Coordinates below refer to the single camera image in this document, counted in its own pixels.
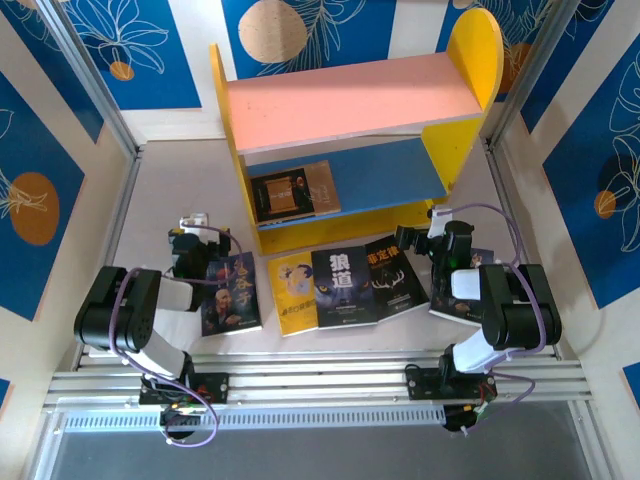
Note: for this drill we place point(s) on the black antler book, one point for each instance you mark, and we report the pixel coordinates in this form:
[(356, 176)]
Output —
[(395, 280)]

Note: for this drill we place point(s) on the dark blue old man book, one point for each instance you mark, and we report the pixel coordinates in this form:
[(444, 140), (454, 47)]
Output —
[(230, 307)]

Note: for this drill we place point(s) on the dark book with white edge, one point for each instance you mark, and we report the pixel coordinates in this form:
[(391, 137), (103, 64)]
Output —
[(457, 311)]

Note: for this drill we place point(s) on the black wolf eyes book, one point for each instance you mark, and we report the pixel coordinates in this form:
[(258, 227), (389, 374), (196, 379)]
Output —
[(342, 290)]

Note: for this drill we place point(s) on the yellow cartoon boy book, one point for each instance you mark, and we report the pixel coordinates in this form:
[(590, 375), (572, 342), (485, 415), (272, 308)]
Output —
[(290, 295)]

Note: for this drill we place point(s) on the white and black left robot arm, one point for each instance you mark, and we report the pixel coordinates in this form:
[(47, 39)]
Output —
[(115, 310)]

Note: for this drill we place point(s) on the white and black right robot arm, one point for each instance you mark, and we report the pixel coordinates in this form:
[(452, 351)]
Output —
[(520, 310)]

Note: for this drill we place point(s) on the brown and black book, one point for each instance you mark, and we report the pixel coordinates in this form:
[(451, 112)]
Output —
[(290, 192)]

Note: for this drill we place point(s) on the yellow pink blue bookshelf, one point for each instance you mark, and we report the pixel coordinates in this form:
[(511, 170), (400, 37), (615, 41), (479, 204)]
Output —
[(350, 100)]

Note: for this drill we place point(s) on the black connector block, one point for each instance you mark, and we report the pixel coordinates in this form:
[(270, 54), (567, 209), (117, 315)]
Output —
[(457, 420), (177, 422)]

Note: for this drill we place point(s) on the grey metal panel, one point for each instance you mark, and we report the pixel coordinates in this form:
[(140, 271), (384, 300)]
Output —
[(320, 460)]

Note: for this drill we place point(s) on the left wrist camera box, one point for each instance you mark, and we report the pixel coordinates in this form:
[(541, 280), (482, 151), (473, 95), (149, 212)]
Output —
[(192, 220)]

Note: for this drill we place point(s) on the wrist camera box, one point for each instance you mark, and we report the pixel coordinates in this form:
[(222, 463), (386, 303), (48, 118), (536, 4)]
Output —
[(440, 220), (192, 220)]

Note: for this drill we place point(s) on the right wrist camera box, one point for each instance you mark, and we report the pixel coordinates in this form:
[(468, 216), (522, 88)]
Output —
[(440, 220)]

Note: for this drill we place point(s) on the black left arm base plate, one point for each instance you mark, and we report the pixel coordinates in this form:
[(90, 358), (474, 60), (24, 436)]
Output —
[(215, 387)]

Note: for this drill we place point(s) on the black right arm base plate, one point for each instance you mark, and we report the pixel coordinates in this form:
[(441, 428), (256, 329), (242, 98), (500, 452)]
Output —
[(422, 382)]

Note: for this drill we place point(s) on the aluminium rail frame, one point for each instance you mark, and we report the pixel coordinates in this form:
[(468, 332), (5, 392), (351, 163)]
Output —
[(320, 380)]

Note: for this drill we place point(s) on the aluminium frame post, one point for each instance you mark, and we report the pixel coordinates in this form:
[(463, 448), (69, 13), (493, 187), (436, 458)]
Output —
[(530, 75), (90, 85)]

